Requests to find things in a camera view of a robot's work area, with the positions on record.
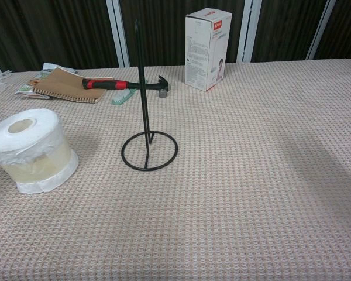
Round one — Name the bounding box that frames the white paper towel roll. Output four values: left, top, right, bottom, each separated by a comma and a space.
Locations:
0, 108, 79, 194

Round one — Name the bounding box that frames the black metal roll holder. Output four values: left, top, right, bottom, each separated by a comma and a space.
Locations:
121, 19, 180, 171

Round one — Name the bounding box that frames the beige waffle weave tablecloth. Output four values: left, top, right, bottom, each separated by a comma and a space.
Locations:
0, 58, 351, 281

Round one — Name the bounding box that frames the green scrubbing brush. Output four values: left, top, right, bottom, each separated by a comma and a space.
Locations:
111, 80, 149, 106

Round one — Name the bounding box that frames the red black claw hammer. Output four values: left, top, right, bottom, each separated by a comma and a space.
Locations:
81, 74, 171, 99

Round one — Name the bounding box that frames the white cardboard lamp box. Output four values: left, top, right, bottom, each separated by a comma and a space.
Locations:
184, 8, 233, 92

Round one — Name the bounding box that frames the brown spiral notebook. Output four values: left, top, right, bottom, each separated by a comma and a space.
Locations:
32, 67, 115, 105

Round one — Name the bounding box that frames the green white snack packet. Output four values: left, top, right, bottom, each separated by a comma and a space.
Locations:
14, 62, 77, 101

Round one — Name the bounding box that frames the crumpled clear plastic wrapper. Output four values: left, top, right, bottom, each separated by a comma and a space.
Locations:
0, 69, 13, 88

